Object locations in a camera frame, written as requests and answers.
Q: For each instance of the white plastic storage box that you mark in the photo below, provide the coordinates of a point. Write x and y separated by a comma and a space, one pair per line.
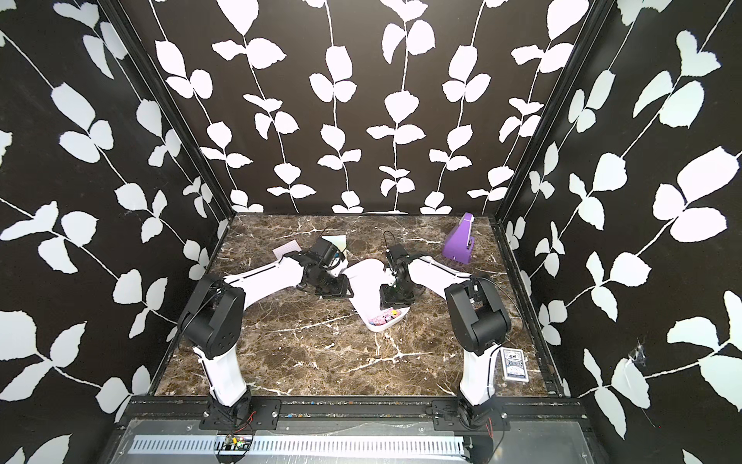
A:
366, 280

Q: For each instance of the blue playing card box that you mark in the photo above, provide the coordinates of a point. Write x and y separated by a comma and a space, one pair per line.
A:
514, 365

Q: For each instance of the white perforated cable duct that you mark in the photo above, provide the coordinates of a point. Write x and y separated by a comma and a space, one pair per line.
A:
326, 446

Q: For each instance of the purple plastic stand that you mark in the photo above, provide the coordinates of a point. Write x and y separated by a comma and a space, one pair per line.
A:
459, 243

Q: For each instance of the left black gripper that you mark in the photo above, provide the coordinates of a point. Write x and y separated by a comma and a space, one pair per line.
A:
341, 290

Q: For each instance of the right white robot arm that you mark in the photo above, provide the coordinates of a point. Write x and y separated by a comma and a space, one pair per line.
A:
478, 317

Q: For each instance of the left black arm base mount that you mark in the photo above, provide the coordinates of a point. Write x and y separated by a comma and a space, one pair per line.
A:
260, 413

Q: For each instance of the small circuit board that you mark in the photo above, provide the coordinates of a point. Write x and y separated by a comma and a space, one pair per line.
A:
232, 444

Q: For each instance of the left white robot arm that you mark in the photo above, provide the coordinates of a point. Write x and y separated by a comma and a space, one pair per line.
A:
213, 316

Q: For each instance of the white sticker sheet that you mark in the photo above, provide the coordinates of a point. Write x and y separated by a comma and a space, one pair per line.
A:
339, 241

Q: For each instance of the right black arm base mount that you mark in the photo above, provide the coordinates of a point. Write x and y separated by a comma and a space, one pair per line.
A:
459, 416

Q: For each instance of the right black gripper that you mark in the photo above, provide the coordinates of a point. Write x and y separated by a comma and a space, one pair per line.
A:
385, 297

